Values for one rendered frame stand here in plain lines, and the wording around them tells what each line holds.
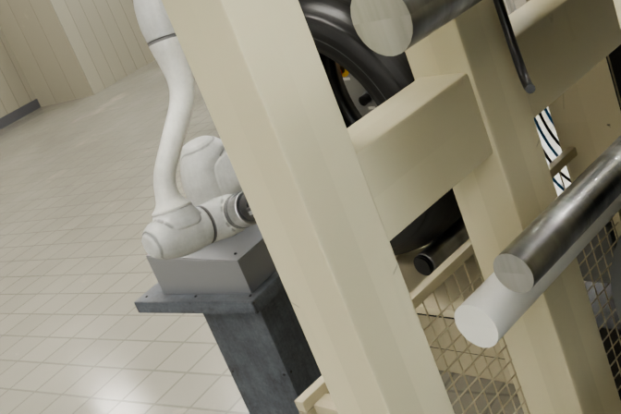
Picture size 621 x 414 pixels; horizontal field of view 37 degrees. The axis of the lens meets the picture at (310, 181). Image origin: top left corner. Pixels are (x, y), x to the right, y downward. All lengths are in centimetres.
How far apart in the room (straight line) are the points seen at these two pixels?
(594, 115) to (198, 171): 129
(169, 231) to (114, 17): 994
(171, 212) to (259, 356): 79
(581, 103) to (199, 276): 133
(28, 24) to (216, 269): 957
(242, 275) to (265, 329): 27
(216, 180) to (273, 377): 65
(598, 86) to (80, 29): 1028
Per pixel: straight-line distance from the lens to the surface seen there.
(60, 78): 1200
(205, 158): 269
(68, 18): 1167
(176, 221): 225
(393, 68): 160
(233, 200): 228
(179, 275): 276
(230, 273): 261
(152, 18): 235
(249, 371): 297
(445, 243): 182
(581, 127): 182
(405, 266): 204
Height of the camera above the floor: 168
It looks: 18 degrees down
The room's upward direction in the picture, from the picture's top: 22 degrees counter-clockwise
